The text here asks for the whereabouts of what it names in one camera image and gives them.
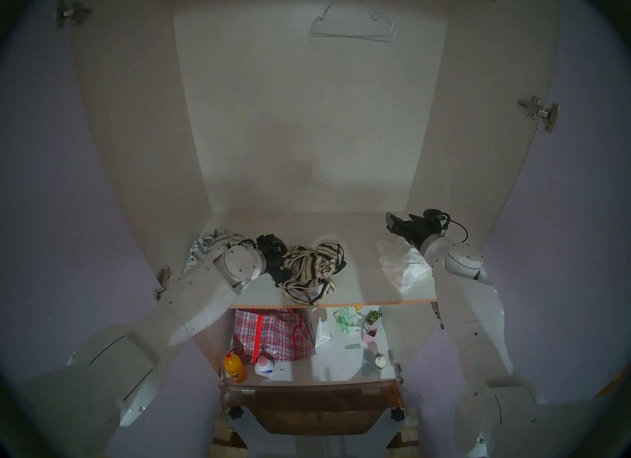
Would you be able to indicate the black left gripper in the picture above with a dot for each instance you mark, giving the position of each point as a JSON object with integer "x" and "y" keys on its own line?
{"x": 273, "y": 252}

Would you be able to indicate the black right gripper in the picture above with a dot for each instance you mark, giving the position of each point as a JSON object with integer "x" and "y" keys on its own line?
{"x": 424, "y": 228}

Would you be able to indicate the dark brown striped top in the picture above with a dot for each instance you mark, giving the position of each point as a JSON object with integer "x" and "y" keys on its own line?
{"x": 310, "y": 264}

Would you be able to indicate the grey white striped top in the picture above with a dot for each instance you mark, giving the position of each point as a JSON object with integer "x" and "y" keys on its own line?
{"x": 209, "y": 242}

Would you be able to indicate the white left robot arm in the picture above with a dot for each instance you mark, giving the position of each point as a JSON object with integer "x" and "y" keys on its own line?
{"x": 197, "y": 294}

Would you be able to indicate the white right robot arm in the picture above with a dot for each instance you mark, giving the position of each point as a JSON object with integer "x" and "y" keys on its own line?
{"x": 468, "y": 304}

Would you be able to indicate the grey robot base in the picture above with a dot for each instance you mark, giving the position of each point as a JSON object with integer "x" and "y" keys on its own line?
{"x": 315, "y": 446}

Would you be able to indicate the red plaid bag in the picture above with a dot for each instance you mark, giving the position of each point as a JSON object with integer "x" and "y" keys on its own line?
{"x": 276, "y": 336}

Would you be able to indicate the white paper carton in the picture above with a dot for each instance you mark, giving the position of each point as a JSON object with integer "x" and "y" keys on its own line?
{"x": 322, "y": 331}

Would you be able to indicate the small potted cactus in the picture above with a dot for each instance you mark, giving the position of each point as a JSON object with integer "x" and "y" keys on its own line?
{"x": 373, "y": 317}

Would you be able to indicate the green patterned package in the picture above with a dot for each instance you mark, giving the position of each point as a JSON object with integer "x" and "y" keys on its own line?
{"x": 347, "y": 320}

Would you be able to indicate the metal door hinge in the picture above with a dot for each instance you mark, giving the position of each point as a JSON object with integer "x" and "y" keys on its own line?
{"x": 540, "y": 113}
{"x": 161, "y": 283}
{"x": 71, "y": 13}
{"x": 438, "y": 314}

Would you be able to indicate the white bottle pink cap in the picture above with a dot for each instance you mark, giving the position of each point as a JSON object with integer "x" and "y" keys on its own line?
{"x": 264, "y": 366}

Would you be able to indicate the pink cup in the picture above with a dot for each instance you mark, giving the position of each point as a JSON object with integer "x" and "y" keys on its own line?
{"x": 369, "y": 334}

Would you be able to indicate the orange bottle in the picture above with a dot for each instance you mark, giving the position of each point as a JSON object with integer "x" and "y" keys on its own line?
{"x": 235, "y": 368}

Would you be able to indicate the small metal cabinet hinge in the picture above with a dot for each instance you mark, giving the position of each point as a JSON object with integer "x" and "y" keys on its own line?
{"x": 398, "y": 373}
{"x": 223, "y": 377}

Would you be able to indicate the brown wooden cabinet front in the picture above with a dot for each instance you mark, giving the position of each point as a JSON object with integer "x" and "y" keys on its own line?
{"x": 315, "y": 403}

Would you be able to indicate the black knob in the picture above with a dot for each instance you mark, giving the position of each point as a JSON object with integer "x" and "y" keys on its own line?
{"x": 235, "y": 412}
{"x": 398, "y": 414}

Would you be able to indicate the purple wardrobe door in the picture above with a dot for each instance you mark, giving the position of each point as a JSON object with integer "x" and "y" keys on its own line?
{"x": 567, "y": 240}
{"x": 59, "y": 191}

